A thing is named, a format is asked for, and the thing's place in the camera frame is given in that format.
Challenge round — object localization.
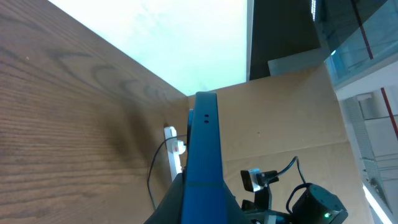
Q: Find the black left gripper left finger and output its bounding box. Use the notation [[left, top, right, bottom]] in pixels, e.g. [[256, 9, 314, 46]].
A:
[[144, 173, 185, 224]]

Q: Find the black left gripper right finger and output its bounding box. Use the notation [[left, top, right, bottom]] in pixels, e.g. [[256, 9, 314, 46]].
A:
[[217, 182, 250, 224]]

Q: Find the blue Galaxy smartphone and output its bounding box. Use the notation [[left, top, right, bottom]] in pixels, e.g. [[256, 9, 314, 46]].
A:
[[180, 92, 227, 224]]

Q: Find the black USB charging cable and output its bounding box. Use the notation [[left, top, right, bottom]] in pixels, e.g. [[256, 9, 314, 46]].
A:
[[146, 134, 188, 211]]

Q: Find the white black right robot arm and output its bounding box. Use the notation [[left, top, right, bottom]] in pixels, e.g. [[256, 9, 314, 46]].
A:
[[241, 183, 348, 224]]

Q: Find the white power strip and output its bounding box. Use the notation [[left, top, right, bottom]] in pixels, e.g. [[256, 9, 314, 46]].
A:
[[164, 126, 186, 181]]

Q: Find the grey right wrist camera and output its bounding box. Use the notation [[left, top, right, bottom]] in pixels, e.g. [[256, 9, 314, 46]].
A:
[[240, 168, 264, 192]]

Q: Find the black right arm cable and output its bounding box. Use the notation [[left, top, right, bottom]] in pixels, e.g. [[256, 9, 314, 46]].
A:
[[264, 156, 312, 215]]

